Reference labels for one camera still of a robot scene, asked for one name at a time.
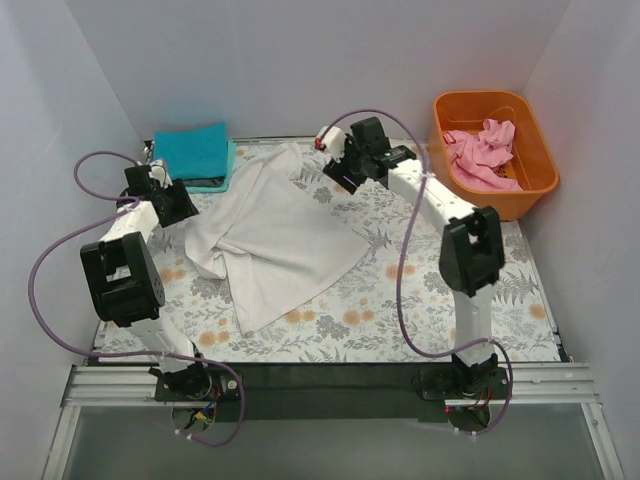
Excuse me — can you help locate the white t shirt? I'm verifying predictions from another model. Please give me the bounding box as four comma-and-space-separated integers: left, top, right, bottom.
184, 143, 369, 334

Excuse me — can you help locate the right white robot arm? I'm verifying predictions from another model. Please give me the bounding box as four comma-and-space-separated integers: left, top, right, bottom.
314, 110, 505, 398

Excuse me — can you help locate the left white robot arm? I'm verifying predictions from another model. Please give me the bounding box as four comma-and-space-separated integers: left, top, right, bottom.
80, 161, 213, 400

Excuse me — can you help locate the grey folded t shirt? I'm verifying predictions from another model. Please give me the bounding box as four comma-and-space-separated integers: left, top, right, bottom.
184, 176, 226, 190

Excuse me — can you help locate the pink t shirt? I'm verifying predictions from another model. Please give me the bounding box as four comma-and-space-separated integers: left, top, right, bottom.
443, 119, 521, 192

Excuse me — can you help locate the orange plastic basket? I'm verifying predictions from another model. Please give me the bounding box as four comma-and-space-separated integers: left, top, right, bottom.
429, 90, 559, 221

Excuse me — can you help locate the floral table mat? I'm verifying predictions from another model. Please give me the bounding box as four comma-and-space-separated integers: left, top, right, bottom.
99, 141, 559, 363

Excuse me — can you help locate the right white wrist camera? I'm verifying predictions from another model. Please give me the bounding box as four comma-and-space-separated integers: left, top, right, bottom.
314, 126, 347, 161

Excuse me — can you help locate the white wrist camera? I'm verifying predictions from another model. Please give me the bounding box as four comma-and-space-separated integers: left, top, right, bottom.
148, 160, 172, 188
314, 126, 347, 161

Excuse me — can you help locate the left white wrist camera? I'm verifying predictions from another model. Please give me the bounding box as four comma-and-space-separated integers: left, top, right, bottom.
148, 160, 172, 188

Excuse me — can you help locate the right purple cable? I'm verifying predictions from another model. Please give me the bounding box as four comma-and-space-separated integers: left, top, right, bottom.
319, 108, 513, 437

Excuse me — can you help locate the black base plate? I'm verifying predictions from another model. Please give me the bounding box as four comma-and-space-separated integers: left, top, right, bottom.
149, 362, 511, 428

